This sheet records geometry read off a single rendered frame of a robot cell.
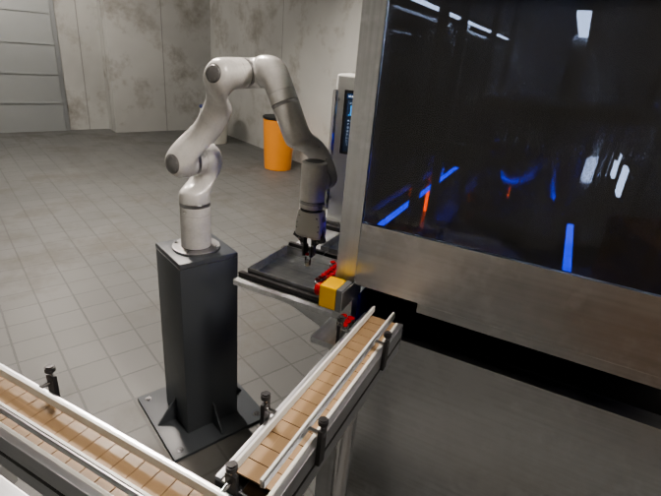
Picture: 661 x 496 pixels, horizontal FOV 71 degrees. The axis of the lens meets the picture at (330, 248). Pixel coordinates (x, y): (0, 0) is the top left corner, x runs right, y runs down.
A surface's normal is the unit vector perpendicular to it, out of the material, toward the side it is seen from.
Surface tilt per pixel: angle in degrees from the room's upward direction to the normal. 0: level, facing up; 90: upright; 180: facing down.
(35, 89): 90
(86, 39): 90
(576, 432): 90
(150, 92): 90
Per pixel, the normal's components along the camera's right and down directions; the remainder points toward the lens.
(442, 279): -0.46, 0.32
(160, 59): 0.63, 0.36
